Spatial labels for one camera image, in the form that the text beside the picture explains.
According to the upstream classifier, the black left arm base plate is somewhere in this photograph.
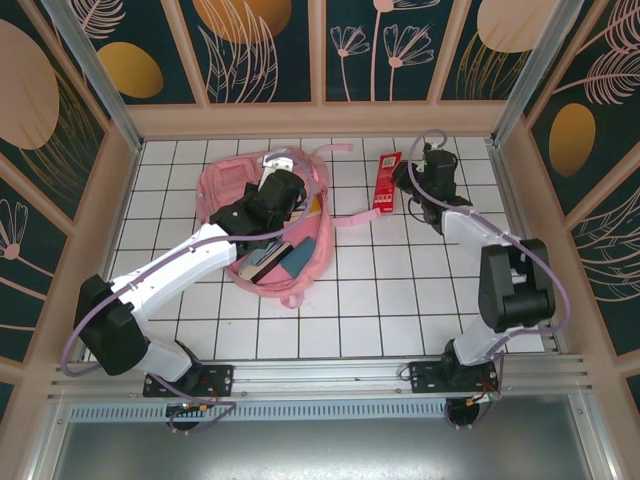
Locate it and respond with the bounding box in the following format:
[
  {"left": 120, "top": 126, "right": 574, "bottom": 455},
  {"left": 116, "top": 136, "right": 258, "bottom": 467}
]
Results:
[{"left": 142, "top": 363, "right": 236, "bottom": 399}]

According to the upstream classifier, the teal small notebook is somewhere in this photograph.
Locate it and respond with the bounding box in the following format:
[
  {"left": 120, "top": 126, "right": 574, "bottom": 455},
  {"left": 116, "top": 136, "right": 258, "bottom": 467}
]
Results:
[{"left": 278, "top": 236, "right": 318, "bottom": 279}]

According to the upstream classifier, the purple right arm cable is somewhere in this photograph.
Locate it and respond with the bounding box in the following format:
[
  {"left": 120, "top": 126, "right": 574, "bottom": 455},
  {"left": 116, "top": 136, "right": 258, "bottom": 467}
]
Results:
[{"left": 407, "top": 128, "right": 572, "bottom": 431}]

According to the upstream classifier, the perforated metal cable tray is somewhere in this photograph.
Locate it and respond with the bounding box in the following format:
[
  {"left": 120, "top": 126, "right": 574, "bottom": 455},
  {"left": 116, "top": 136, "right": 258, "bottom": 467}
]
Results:
[{"left": 67, "top": 403, "right": 451, "bottom": 422}]

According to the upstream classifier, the grey metal sheet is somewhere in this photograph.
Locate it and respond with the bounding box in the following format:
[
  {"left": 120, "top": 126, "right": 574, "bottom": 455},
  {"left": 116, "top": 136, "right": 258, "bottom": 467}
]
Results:
[{"left": 47, "top": 417, "right": 609, "bottom": 480}]

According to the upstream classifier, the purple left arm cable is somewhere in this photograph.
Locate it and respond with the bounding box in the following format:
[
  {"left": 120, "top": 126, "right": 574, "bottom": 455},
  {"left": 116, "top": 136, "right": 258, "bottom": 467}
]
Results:
[{"left": 59, "top": 149, "right": 321, "bottom": 437}]

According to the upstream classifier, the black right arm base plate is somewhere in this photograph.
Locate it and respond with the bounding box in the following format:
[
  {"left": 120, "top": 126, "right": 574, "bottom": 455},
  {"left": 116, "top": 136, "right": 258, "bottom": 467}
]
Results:
[{"left": 408, "top": 359, "right": 502, "bottom": 397}]

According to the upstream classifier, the light blue case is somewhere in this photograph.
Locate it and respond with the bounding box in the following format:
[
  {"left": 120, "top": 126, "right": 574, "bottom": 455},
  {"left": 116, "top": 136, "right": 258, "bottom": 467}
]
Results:
[{"left": 246, "top": 244, "right": 282, "bottom": 268}]

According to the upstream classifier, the aluminium side rail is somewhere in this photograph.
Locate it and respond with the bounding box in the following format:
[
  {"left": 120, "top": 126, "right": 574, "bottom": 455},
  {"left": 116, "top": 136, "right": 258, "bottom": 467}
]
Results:
[{"left": 485, "top": 142, "right": 571, "bottom": 357}]

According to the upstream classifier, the aluminium corner post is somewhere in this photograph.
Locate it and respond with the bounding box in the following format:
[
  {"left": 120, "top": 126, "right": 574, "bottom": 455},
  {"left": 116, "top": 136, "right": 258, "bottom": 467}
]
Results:
[
  {"left": 39, "top": 0, "right": 145, "bottom": 152},
  {"left": 491, "top": 0, "right": 587, "bottom": 147}
]

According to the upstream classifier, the small green circuit board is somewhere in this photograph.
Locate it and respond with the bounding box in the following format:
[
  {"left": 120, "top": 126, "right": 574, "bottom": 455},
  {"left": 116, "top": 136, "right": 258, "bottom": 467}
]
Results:
[{"left": 166, "top": 401, "right": 214, "bottom": 417}]

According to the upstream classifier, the yellow power connector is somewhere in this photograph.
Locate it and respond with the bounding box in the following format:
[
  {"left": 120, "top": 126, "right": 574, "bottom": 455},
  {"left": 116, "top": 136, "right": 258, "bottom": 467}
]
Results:
[{"left": 464, "top": 391, "right": 503, "bottom": 407}]

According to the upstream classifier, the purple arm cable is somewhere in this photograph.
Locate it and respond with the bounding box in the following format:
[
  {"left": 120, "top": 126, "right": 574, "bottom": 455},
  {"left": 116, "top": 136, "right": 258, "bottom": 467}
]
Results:
[
  {"left": 407, "top": 128, "right": 572, "bottom": 431},
  {"left": 59, "top": 149, "right": 321, "bottom": 437}
]

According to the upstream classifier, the red package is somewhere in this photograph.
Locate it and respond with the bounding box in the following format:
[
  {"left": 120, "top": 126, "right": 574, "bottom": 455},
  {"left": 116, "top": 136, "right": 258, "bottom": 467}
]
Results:
[{"left": 371, "top": 151, "right": 404, "bottom": 214}]

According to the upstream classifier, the cream case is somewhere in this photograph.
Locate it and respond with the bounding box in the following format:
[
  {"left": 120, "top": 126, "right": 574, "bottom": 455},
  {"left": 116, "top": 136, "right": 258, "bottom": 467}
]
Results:
[{"left": 238, "top": 241, "right": 297, "bottom": 287}]

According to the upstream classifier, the pink student backpack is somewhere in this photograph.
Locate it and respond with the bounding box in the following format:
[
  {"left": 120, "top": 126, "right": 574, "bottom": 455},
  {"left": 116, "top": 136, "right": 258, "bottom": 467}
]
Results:
[{"left": 195, "top": 143, "right": 383, "bottom": 310}]

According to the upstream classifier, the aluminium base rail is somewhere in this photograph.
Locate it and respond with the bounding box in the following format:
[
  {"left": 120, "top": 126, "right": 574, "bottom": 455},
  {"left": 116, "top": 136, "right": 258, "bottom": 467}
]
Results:
[{"left": 47, "top": 352, "right": 594, "bottom": 401}]

